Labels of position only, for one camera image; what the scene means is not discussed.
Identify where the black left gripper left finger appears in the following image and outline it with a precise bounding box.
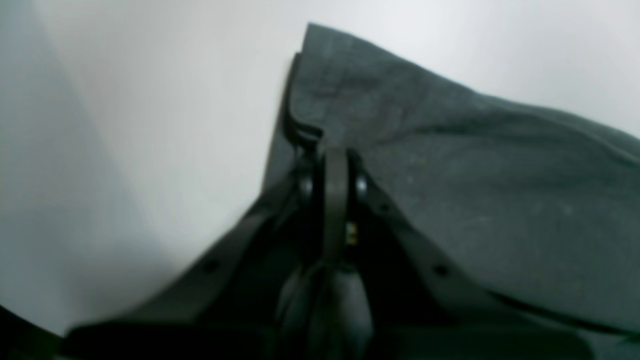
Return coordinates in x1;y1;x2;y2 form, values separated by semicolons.
62;155;323;360

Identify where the dark grey t-shirt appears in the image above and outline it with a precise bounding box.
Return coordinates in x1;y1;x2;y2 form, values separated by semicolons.
282;23;640;360

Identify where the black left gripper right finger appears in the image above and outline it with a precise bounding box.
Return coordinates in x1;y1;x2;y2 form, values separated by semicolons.
322;149;594;360

